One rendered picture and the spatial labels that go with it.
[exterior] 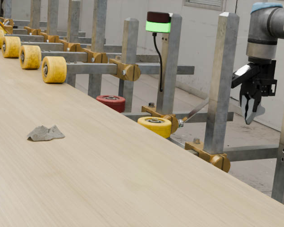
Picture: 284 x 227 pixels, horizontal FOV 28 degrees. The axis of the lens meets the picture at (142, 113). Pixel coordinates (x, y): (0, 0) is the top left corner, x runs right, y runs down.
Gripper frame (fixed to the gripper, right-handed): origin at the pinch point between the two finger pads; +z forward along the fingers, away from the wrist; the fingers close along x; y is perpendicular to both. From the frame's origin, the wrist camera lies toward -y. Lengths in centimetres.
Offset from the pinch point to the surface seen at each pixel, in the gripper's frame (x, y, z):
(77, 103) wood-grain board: -3, -58, -8
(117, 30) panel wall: 673, 270, 35
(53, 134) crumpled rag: -33, -75, -8
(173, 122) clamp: -8.6, -32.0, -2.9
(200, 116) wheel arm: -1.6, -18.6, -2.3
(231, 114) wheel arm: -1.6, -7.3, -2.8
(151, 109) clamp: 0.0, -34.7, -4.5
